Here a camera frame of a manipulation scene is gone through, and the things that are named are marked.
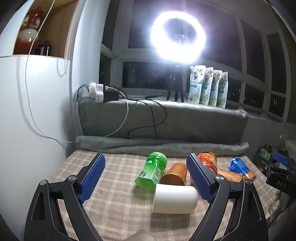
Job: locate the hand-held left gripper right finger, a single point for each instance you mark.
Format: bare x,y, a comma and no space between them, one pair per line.
200,178

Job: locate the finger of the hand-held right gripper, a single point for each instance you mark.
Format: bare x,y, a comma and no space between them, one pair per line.
279,158

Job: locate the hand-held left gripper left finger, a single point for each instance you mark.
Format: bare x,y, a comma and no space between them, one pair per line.
92,176

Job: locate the white cup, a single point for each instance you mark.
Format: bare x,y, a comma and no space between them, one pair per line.
175,199

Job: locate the copper brown cup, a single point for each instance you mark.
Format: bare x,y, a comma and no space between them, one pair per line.
175,173

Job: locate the green box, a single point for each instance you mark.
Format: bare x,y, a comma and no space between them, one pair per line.
265,151

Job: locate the plaid tablecloth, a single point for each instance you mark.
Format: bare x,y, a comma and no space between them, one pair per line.
120,185

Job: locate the orange snack packet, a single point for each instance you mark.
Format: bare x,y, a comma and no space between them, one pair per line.
231,176

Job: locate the green plastic bottle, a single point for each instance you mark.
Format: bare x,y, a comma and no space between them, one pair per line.
151,172

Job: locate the grey blanket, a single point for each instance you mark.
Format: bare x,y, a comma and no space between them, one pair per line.
185,122

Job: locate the white plug adapter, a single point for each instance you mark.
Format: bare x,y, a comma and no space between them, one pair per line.
100,87
99,97
92,88

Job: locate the white green refill pouch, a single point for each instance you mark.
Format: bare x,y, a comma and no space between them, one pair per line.
195,85
207,88
223,92
215,90

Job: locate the black tripod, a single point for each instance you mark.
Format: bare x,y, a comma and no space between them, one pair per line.
178,83

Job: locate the dark bottle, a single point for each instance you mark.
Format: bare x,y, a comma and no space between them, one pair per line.
45,48

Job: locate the wooden shelf niche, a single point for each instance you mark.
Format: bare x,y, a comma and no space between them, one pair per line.
59,27

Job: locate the red white vase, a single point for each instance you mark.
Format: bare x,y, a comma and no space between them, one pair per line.
29,37

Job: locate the window frame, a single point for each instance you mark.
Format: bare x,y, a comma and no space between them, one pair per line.
240,67

